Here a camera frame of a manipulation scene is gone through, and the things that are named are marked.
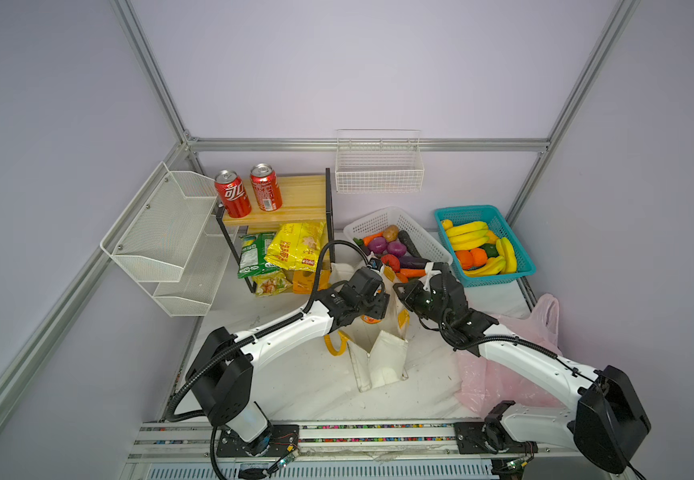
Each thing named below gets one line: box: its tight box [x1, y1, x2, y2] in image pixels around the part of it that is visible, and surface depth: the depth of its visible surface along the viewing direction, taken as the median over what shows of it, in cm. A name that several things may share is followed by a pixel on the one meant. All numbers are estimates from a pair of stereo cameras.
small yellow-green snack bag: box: [252, 269, 294, 297], surface depth 100 cm
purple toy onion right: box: [387, 240, 407, 257], surface depth 110 cm
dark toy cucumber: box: [398, 230, 422, 258], surface depth 113 cm
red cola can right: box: [250, 163, 283, 212], surface depth 73 cm
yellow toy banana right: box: [496, 237, 517, 274], surface depth 105 cm
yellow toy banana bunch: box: [446, 221, 489, 251], surface depth 110 cm
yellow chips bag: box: [264, 222, 327, 272], surface depth 88 cm
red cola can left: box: [214, 169, 252, 218], surface depth 72 cm
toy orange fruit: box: [470, 248, 488, 267], surface depth 109 cm
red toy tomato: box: [381, 254, 401, 273], surface depth 105 cm
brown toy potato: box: [382, 224, 399, 242], surface depth 115 cm
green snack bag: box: [237, 232, 280, 279], surface depth 88 cm
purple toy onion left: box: [368, 236, 388, 254], surface depth 113 cm
